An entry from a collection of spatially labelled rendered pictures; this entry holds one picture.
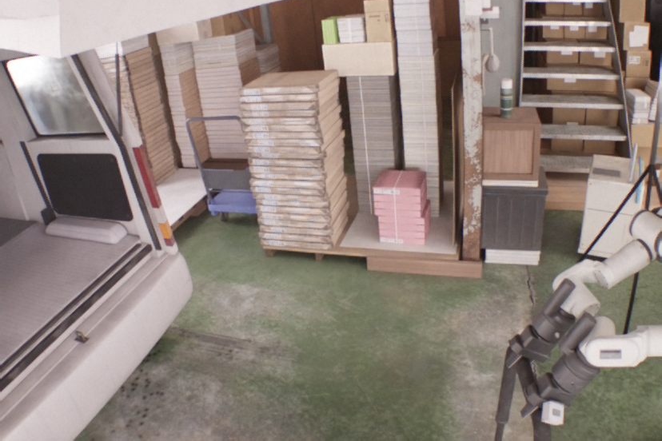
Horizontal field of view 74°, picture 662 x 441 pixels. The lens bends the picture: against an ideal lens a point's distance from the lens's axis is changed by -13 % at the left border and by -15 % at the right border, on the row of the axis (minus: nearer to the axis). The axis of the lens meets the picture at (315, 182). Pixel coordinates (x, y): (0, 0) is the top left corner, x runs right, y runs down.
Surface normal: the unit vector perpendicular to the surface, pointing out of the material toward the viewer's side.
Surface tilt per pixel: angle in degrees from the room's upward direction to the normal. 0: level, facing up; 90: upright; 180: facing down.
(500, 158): 90
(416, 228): 90
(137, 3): 106
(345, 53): 91
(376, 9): 89
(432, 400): 0
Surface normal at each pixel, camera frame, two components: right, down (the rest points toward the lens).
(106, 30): 0.91, 0.31
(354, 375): -0.11, -0.91
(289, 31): -0.32, 0.42
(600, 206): -0.54, 0.40
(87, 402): 0.93, 0.05
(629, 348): -0.51, 0.18
